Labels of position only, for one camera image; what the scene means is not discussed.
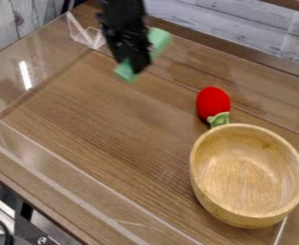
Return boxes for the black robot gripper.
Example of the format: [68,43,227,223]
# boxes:
[96,0,153,74]

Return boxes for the green rectangular block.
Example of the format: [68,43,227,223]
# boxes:
[114,28,171,84]

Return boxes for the light wooden bowl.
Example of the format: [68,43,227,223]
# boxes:
[190,123,299,229]

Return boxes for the red knitted strawberry toy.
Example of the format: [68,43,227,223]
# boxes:
[195,86,231,127]

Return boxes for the clear acrylic corner bracket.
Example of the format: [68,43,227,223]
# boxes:
[67,11,106,50]

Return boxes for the clear acrylic tray wall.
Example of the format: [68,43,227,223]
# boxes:
[0,109,209,245]

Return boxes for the black table frame leg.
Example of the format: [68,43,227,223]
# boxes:
[15,199,60,245]

